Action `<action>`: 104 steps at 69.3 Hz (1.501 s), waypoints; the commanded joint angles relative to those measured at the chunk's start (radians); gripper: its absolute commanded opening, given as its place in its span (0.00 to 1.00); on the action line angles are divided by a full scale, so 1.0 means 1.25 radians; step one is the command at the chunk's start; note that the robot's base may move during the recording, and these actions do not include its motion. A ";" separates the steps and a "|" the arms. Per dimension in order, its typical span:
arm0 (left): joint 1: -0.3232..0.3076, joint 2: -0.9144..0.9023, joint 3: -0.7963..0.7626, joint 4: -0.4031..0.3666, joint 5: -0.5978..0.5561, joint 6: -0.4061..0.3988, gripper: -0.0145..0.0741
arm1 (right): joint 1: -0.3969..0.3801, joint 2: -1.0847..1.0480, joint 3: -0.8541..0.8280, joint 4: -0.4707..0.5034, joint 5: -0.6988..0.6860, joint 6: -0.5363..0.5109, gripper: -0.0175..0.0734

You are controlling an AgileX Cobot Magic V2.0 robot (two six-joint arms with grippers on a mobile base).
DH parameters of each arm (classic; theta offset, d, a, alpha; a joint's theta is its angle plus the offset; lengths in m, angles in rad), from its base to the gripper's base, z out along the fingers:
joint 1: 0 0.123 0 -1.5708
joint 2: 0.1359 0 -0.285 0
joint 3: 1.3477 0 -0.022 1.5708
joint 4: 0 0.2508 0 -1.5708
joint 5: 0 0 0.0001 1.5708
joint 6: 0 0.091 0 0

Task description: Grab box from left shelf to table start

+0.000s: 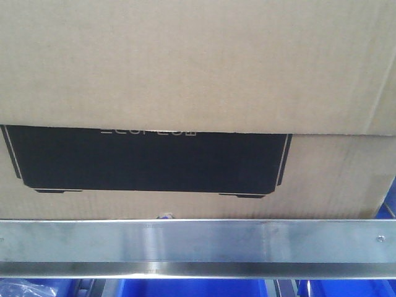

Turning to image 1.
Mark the large brown cardboard box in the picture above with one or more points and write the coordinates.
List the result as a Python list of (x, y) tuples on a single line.
[(196, 109)]

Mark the blue bin on shelf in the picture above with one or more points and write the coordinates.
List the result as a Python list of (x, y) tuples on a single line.
[(387, 209)]

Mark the blue plastic bin middle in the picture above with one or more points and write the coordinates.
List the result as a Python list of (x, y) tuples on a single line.
[(192, 287)]

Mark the blue plastic bin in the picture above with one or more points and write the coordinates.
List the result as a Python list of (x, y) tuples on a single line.
[(192, 287), (358, 288), (66, 287)]

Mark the blue plastic bin right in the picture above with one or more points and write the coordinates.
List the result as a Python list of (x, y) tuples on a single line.
[(358, 288)]

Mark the blue plastic bin left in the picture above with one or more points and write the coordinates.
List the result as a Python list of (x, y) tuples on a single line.
[(66, 287)]

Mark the clear plastic bag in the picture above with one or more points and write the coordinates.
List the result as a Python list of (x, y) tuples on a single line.
[(23, 288)]

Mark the metal shelf front rail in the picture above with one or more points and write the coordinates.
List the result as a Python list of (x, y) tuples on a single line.
[(172, 248)]

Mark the rail screw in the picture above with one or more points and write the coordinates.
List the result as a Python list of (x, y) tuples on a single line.
[(381, 238)]

